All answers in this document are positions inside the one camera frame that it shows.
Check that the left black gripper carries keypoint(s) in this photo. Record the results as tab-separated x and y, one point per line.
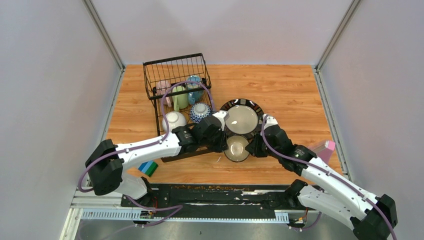
222	145

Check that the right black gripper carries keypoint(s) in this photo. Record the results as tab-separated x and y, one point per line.
253	148

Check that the white black bowl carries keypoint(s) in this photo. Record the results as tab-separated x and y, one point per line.
199	111

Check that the dark brown speckled bowl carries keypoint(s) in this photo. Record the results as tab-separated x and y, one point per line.
236	151

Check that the white ribbed bowl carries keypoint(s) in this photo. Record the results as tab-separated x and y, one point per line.
173	120

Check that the black rimmed white plate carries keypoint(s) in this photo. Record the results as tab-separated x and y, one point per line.
244	118

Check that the blue butterfly mug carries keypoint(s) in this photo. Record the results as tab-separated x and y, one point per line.
194	96

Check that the light green mug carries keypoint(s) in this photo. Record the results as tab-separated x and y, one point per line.
180	101

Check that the pink ceramic mug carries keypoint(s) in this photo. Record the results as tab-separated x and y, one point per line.
161	88

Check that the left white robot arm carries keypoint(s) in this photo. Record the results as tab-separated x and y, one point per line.
108	164

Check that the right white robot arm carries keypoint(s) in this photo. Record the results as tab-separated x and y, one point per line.
369	216

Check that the pink box with mirror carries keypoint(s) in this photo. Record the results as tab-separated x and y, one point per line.
324	149

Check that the blue green striped sponge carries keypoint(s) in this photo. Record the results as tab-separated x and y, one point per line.
148	168

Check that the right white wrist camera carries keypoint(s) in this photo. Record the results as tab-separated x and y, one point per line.
268	121

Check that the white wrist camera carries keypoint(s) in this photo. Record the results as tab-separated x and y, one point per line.
268	121
222	116

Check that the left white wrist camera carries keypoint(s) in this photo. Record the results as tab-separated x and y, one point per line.
222	116

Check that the black wire dish rack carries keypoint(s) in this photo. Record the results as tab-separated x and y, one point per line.
175	70

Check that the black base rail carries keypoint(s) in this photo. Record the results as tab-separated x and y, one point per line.
211	203

